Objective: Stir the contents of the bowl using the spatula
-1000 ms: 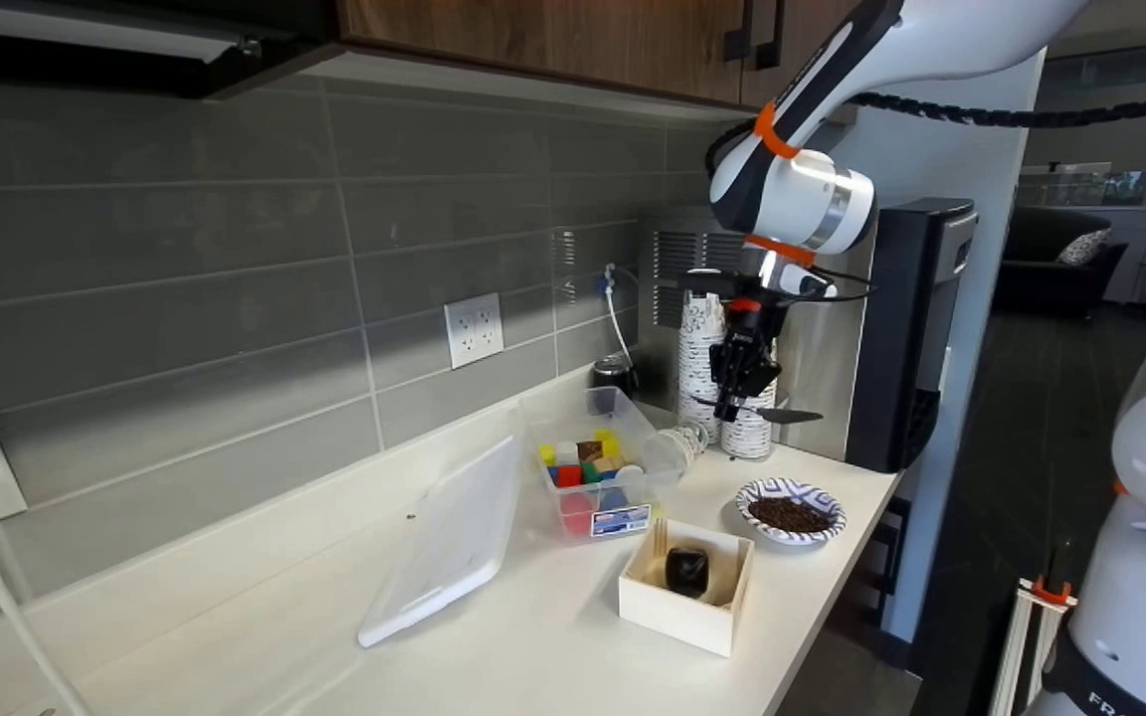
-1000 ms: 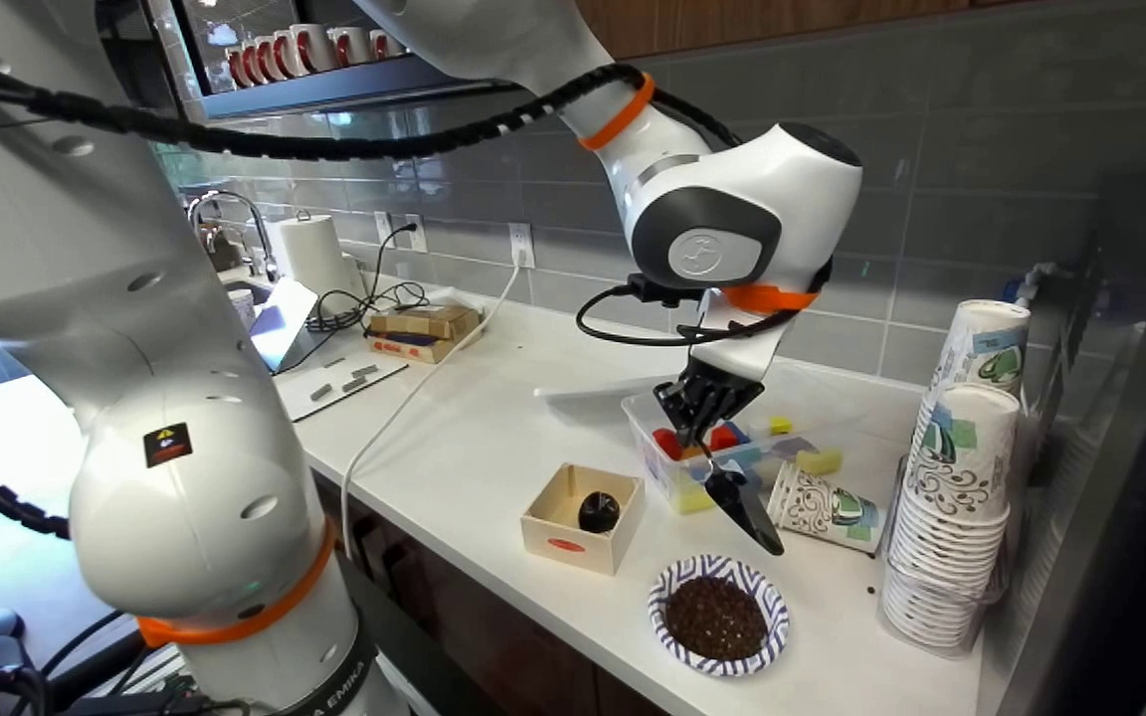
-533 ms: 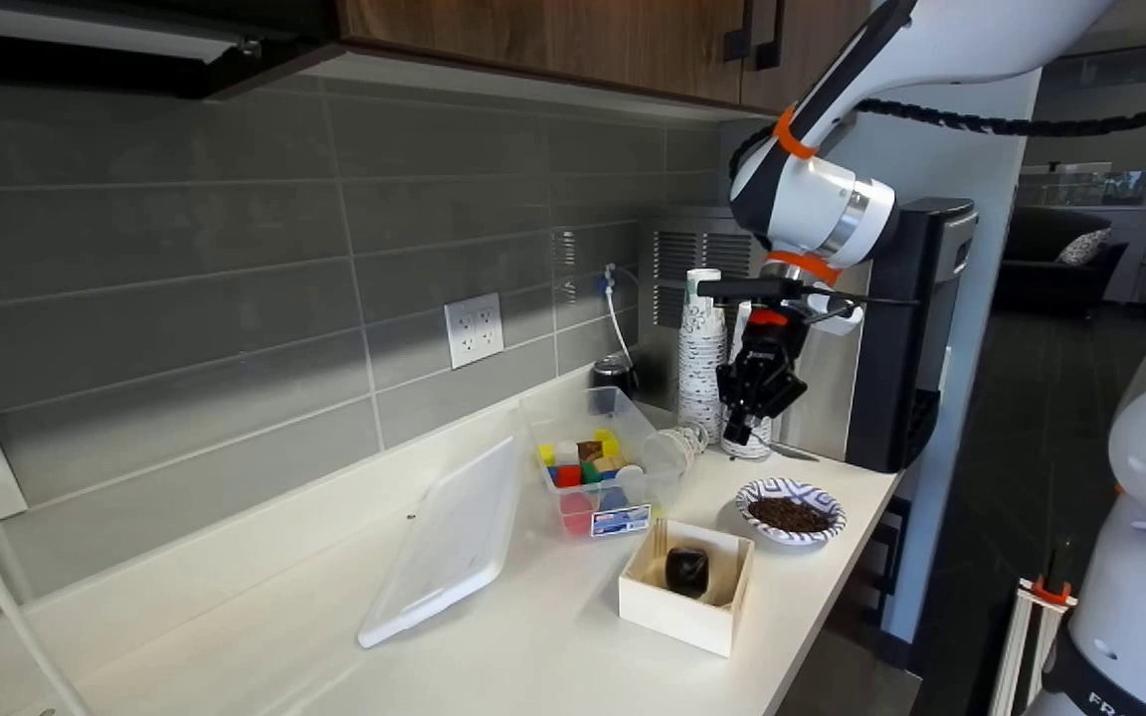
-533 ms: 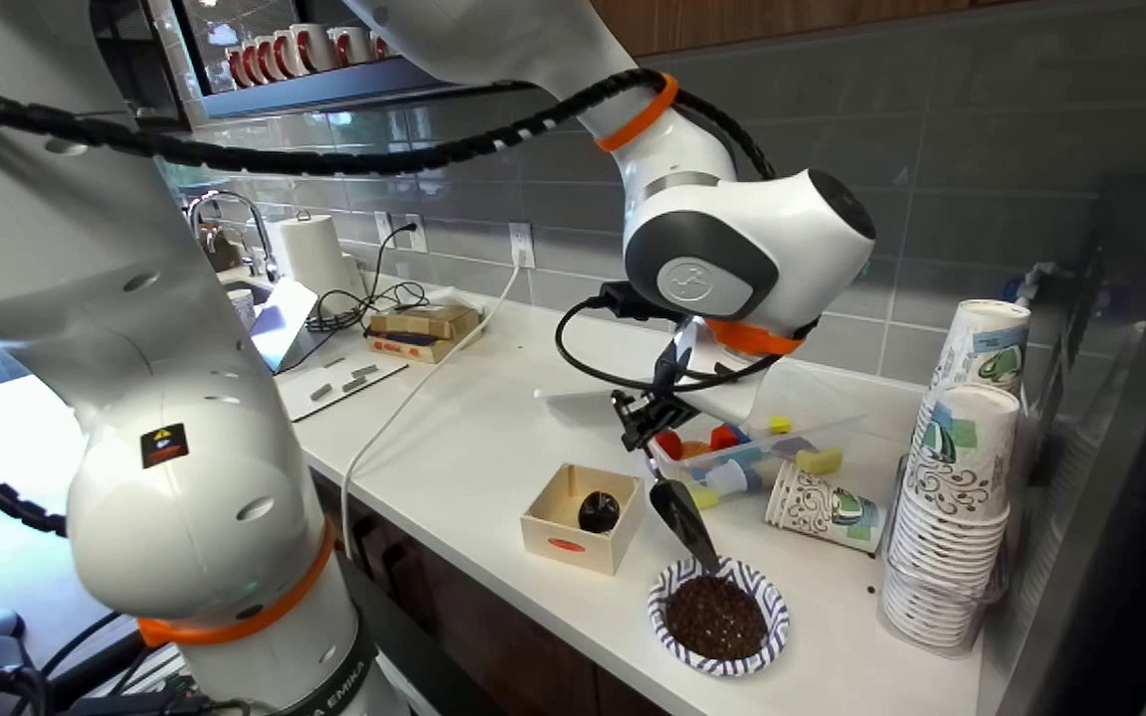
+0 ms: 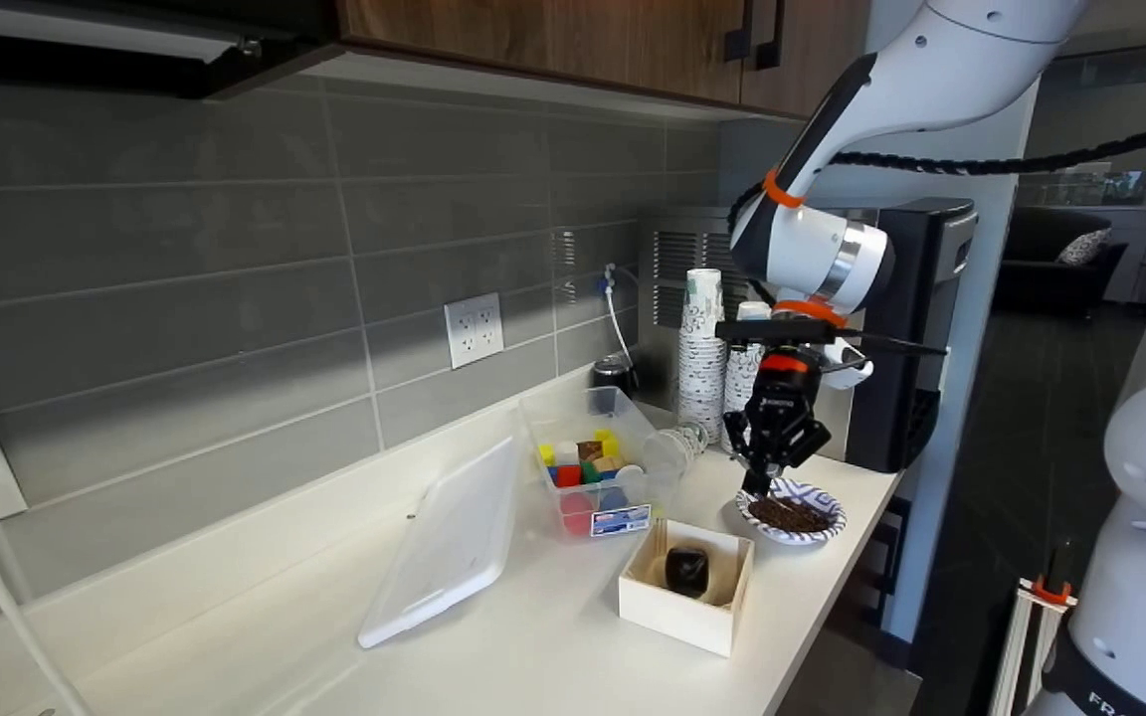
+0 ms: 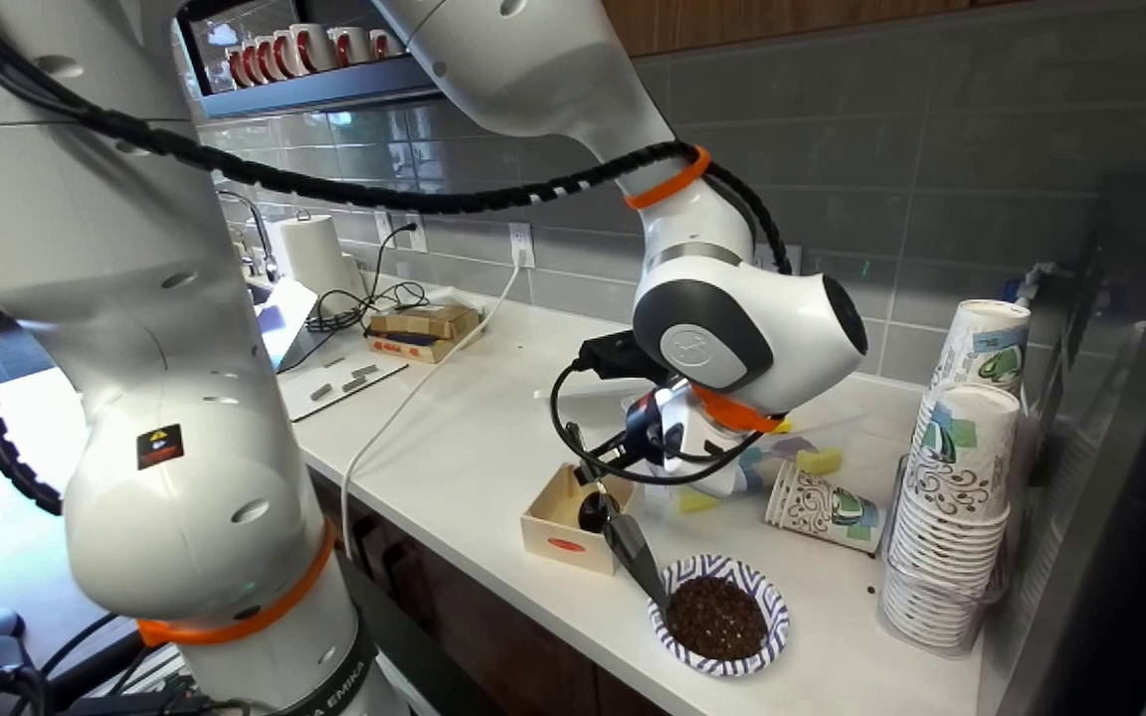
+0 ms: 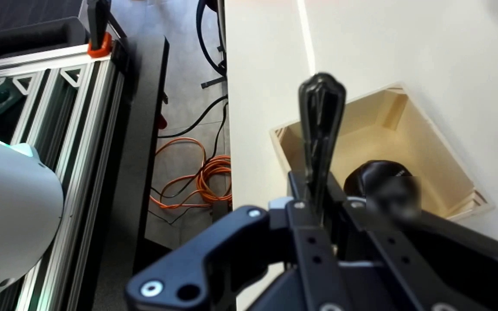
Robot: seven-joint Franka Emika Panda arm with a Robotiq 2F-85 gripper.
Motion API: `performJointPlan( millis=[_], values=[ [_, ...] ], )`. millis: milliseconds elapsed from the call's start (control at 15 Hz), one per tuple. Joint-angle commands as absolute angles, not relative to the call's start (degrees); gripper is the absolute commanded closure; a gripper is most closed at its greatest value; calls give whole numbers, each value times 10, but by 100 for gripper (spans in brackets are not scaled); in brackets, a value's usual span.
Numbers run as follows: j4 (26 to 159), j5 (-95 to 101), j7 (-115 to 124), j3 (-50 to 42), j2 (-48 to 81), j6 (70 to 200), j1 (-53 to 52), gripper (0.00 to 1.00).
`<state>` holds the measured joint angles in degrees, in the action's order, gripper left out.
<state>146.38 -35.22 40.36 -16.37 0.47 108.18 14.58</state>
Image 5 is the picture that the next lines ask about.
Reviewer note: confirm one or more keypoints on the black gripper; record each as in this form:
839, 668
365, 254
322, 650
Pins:
782, 395

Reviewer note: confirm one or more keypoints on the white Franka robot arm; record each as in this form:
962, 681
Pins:
957, 53

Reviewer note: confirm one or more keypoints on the patterned paper bowl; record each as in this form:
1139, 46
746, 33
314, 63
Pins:
794, 518

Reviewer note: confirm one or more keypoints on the white dotted paper cup stack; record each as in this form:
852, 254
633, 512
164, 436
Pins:
701, 345

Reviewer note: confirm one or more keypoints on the black round object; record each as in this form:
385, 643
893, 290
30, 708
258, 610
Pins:
690, 569

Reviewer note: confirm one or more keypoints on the clear plastic container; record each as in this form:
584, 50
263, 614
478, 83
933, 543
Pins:
615, 464

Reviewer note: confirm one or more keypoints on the yellow toy block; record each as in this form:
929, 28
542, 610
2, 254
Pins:
611, 448

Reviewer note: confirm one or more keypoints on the blue toy block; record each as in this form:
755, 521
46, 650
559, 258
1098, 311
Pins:
615, 498

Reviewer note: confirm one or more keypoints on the small black countertop device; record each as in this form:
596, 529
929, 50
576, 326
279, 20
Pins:
615, 367

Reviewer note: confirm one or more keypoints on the light wooden box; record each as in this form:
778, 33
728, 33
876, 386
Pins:
686, 602

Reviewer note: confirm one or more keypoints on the green toy block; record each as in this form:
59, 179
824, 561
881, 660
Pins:
590, 467

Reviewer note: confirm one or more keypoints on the red toy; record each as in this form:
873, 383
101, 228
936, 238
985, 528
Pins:
567, 476

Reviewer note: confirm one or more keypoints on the black countertop machine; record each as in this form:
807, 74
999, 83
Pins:
917, 285

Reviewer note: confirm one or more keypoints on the white stand with orange band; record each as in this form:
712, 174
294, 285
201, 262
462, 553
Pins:
1034, 650

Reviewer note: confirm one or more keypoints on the black sofa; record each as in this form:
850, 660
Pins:
1056, 270

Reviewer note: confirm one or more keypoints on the black range hood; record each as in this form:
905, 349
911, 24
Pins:
108, 42

